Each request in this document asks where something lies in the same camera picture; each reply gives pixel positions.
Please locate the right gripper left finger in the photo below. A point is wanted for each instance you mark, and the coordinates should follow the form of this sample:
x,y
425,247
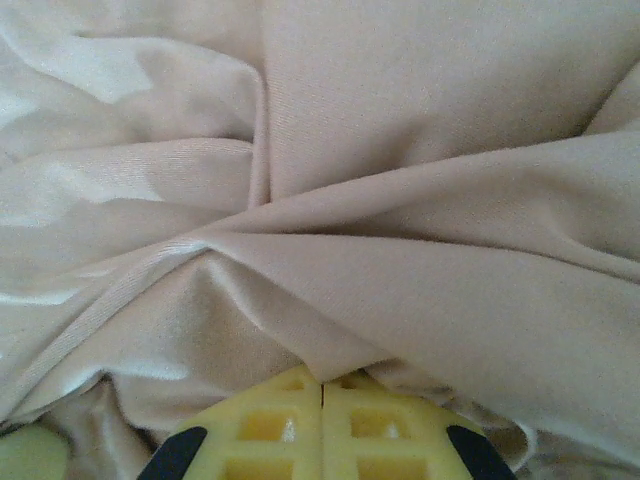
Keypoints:
x,y
270,430

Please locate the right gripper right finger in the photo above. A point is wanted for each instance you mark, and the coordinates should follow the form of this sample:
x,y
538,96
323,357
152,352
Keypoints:
x,y
380,430

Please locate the brown t-shirt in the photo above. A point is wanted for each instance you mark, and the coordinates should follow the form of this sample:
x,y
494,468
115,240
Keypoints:
x,y
400,150

